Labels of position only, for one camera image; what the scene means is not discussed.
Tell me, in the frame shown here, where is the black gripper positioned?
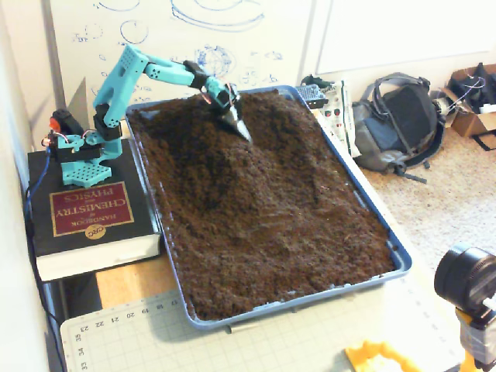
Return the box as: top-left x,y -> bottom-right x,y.
211,91 -> 253,145

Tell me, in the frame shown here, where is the brown soil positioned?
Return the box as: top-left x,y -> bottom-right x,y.
127,88 -> 398,322

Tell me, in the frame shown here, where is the black perforated box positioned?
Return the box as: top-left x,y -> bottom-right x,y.
296,84 -> 327,109

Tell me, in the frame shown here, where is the whiteboard with blue sketches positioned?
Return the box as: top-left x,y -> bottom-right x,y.
42,0 -> 317,117

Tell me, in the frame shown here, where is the grey black backpack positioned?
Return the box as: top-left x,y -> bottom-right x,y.
351,72 -> 446,184

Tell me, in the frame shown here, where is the black chemistry physics handbook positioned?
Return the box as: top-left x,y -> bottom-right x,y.
26,137 -> 163,283

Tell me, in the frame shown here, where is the blue plastic tray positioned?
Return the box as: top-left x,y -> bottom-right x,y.
123,84 -> 414,331

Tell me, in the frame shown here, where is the pale grid cutting mat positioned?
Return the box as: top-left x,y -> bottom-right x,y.
60,277 -> 466,372

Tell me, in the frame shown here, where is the cardboard box with clutter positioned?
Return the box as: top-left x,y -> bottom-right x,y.
439,64 -> 496,150

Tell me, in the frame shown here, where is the blue cable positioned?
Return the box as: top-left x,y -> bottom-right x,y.
23,149 -> 53,226

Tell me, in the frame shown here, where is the black cable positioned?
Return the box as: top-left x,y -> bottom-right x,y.
23,185 -> 67,372

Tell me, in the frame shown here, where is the yellow plastic frame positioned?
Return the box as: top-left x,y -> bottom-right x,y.
344,339 -> 422,372

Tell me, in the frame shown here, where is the black camera lens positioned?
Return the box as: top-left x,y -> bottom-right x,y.
433,244 -> 496,330

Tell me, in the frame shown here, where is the yellow taped camera mount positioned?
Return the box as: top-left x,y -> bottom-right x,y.
455,308 -> 496,372

